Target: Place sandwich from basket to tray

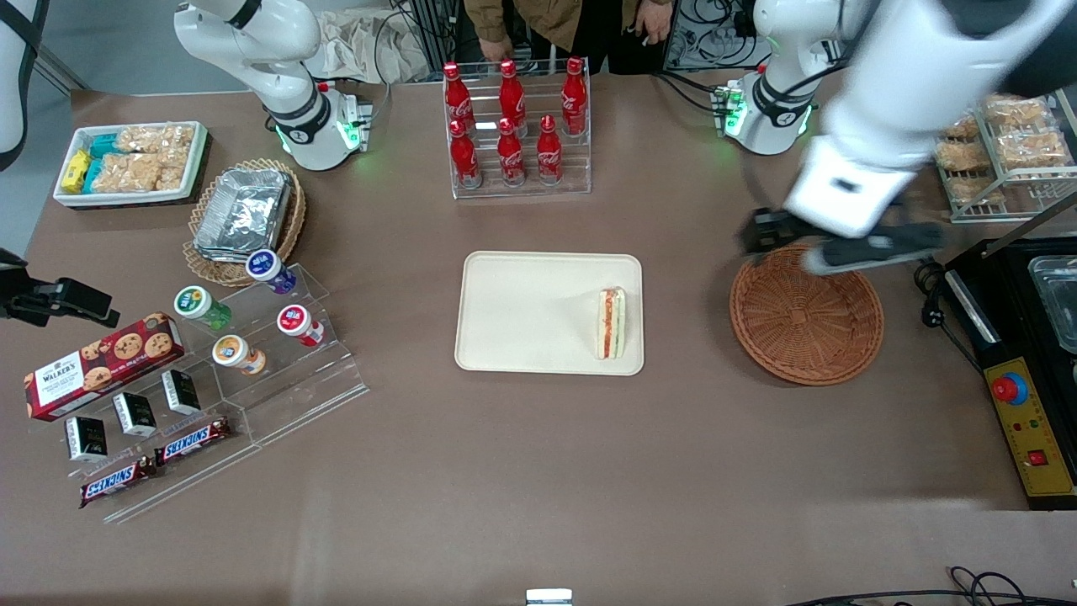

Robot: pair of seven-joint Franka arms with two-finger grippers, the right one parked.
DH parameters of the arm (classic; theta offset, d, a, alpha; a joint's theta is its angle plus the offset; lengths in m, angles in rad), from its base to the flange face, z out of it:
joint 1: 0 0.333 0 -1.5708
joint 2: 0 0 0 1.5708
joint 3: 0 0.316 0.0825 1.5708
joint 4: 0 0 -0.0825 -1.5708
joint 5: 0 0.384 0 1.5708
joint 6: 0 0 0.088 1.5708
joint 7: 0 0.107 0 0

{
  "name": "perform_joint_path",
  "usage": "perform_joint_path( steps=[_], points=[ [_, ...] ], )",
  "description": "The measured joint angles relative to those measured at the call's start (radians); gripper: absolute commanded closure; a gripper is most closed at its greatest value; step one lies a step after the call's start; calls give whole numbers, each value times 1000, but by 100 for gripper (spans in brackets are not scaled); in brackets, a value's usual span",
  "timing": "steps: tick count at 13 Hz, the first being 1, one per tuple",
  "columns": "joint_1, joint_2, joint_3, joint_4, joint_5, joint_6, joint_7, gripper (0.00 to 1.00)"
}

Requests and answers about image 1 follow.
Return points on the red gum bottle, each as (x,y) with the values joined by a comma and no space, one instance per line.
(294,321)

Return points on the person in brown jacket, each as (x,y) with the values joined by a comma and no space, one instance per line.
(538,21)

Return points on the clear acrylic stepped display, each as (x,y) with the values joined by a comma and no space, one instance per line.
(286,396)

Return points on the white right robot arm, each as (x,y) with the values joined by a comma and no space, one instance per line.
(252,42)

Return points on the triangle sandwich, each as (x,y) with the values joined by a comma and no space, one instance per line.
(611,324)

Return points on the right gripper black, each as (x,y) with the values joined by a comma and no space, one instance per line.
(25,300)

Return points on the light tan wicker basket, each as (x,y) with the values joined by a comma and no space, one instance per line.
(206,269)

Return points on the stack of foil containers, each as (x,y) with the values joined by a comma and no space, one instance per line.
(244,215)

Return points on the small black snack box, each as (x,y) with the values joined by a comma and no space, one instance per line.
(87,438)
(181,392)
(135,414)

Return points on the cream rectangular plastic tray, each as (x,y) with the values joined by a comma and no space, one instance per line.
(530,311)

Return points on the red Walkers cookie box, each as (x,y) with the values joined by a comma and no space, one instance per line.
(101,366)

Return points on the clear plastic food container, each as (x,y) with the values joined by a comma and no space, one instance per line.
(1056,299)

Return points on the red cola bottle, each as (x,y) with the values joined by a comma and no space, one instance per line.
(458,97)
(464,158)
(512,94)
(549,156)
(574,101)
(511,156)

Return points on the small white mount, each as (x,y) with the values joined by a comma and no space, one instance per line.
(549,597)

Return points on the Snickers chocolate bar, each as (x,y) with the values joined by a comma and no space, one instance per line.
(192,442)
(118,482)

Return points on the reddish-brown round wicker basket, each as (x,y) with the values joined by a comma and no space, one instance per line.
(803,324)

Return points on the black machine with yellow panel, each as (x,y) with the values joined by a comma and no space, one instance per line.
(1035,421)

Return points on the yellow snack packet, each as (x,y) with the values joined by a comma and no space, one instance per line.
(76,171)

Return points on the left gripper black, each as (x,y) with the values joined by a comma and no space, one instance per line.
(776,229)

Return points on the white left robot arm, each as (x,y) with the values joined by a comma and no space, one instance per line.
(892,93)

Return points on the teal snack packet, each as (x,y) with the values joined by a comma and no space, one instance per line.
(103,147)

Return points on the crumpled beige cloth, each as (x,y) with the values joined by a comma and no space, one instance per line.
(370,50)

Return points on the purple gum bottle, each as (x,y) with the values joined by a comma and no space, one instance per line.
(265,267)

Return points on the person's right hand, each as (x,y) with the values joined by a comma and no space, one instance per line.
(499,50)

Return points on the person's left hand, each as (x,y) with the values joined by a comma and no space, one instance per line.
(654,23)

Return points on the clear bag of rice crackers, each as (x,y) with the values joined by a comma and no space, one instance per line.
(160,139)
(139,172)

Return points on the clear acrylic bottle rack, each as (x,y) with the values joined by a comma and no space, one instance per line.
(522,192)

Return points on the green gum bottle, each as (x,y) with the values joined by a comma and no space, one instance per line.
(193,303)

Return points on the clear bag of fried snacks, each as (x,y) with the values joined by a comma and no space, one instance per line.
(969,191)
(1018,111)
(963,126)
(1033,150)
(961,155)

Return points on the white rectangular snack bin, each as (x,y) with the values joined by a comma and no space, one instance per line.
(126,198)

